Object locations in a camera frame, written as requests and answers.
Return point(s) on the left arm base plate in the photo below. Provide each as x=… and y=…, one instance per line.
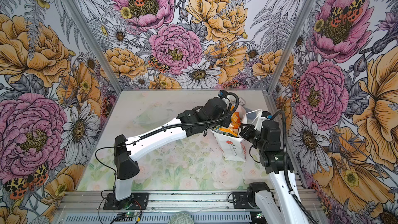
x=136, y=201

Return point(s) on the white floral paper bag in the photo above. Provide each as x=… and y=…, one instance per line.
x=233, y=148

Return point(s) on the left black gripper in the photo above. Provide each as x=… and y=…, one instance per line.
x=225, y=123

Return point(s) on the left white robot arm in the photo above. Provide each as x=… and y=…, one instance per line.
x=128, y=151

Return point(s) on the orange snack bag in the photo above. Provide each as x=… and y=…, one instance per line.
x=230, y=131

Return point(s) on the aluminium rail frame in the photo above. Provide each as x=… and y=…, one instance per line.
x=204, y=207

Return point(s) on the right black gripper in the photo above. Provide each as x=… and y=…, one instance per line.
x=244, y=134

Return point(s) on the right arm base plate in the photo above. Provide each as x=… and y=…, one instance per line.
x=243, y=200

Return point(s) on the small square clock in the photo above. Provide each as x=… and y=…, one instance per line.
x=242, y=102

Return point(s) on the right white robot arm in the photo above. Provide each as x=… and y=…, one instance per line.
x=277, y=198

